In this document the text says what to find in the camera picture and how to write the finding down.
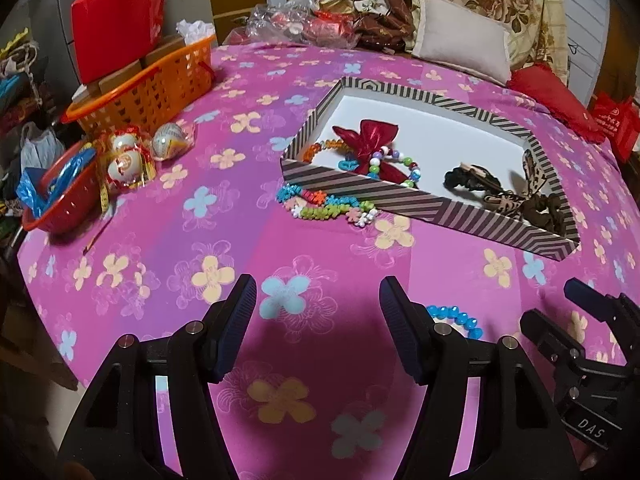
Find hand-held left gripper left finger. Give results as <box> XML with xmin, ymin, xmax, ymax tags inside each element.
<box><xmin>57</xmin><ymin>273</ymin><xmax>258</xmax><ymax>480</ymax></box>

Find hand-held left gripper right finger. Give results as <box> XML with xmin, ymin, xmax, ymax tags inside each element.
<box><xmin>379</xmin><ymin>276</ymin><xmax>583</xmax><ymax>480</ymax></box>

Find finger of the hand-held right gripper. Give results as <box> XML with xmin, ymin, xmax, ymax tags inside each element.
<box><xmin>520</xmin><ymin>309</ymin><xmax>587</xmax><ymax>367</ymax></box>
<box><xmin>564</xmin><ymin>277</ymin><xmax>622</xmax><ymax>322</ymax></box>

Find shiny blue bead bracelet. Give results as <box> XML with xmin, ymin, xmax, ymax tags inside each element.
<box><xmin>426</xmin><ymin>304</ymin><xmax>484</xmax><ymax>339</ymax></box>

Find brown scrunchie with leopard bow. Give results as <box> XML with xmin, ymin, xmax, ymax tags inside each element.
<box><xmin>482</xmin><ymin>150</ymin><xmax>568</xmax><ymax>235</ymax></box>

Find colourful flower bead bracelet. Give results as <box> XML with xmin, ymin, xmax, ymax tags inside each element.
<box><xmin>276</xmin><ymin>184</ymin><xmax>377</xmax><ymax>227</ymax></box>

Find black hair tie leopard ribbon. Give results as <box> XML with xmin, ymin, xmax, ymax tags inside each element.
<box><xmin>444</xmin><ymin>160</ymin><xmax>506</xmax><ymax>201</ymax></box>

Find pastel round bead bracelet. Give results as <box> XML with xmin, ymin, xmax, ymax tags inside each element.
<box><xmin>367</xmin><ymin>146</ymin><xmax>422</xmax><ymax>188</ymax></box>

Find orange bead bracelet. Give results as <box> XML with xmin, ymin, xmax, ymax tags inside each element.
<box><xmin>301</xmin><ymin>139</ymin><xmax>351</xmax><ymax>163</ymax></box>

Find red satin bow hair clip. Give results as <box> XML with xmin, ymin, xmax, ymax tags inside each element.
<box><xmin>332</xmin><ymin>119</ymin><xmax>407</xmax><ymax>183</ymax></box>

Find striped cardboard box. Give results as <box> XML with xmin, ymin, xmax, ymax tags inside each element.
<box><xmin>281</xmin><ymin>77</ymin><xmax>581</xmax><ymax>262</ymax></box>

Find pink floral blanket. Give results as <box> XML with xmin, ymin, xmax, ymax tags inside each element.
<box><xmin>17</xmin><ymin>42</ymin><xmax>640</xmax><ymax>480</ymax></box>

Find red shopping bag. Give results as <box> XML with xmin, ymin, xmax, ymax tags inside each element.
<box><xmin>590</xmin><ymin>92</ymin><xmax>640</xmax><ymax>161</ymax></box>

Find painted face ornament ball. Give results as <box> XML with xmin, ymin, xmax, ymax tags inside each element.
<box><xmin>111</xmin><ymin>129</ymin><xmax>138</xmax><ymax>153</ymax></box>
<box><xmin>107</xmin><ymin>149</ymin><xmax>143</xmax><ymax>186</ymax></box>

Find striped ornament ball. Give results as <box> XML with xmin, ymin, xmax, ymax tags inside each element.
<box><xmin>152</xmin><ymin>122</ymin><xmax>191</xmax><ymax>161</ymax></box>

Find red ruffled cushion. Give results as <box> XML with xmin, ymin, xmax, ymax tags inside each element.
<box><xmin>507</xmin><ymin>62</ymin><xmax>608</xmax><ymax>143</ymax></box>

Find small red plastic basket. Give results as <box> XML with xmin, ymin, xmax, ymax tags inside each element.
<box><xmin>20</xmin><ymin>140</ymin><xmax>108</xmax><ymax>235</ymax></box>

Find blue foil wrappers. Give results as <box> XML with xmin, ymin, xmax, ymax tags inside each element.
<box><xmin>17</xmin><ymin>147</ymin><xmax>98</xmax><ymax>211</ymax></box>

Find orange plastic basket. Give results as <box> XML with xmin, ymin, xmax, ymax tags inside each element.
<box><xmin>65</xmin><ymin>35</ymin><xmax>217</xmax><ymax>136</ymax></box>

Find grey-white plastic bag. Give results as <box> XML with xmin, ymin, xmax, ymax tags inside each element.
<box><xmin>20</xmin><ymin>122</ymin><xmax>66</xmax><ymax>171</ymax></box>

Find flat brown cardboard box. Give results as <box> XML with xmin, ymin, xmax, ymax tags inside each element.
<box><xmin>70</xmin><ymin>60</ymin><xmax>143</xmax><ymax>103</ymax></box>

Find small brown cardboard box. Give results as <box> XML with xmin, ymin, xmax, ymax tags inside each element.
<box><xmin>142</xmin><ymin>35</ymin><xmax>186</xmax><ymax>68</ymax></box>

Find white pillow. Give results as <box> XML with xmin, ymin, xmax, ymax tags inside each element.
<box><xmin>411</xmin><ymin>0</ymin><xmax>512</xmax><ymax>83</ymax></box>

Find crumpled white plastic bag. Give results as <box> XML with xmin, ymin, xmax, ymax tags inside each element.
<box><xmin>176</xmin><ymin>19</ymin><xmax>216</xmax><ymax>46</ymax></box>

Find brown floral cloth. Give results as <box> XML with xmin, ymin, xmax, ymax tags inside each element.
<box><xmin>352</xmin><ymin>0</ymin><xmax>416</xmax><ymax>53</ymax></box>

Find clear plastic bag pile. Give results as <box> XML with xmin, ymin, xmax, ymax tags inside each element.
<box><xmin>247</xmin><ymin>0</ymin><xmax>358</xmax><ymax>51</ymax></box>

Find red paper bag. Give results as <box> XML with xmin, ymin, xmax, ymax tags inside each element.
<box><xmin>70</xmin><ymin>0</ymin><xmax>167</xmax><ymax>86</ymax></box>

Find grey refrigerator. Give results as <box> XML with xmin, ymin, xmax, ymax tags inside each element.
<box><xmin>30</xmin><ymin>0</ymin><xmax>86</xmax><ymax>86</ymax></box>

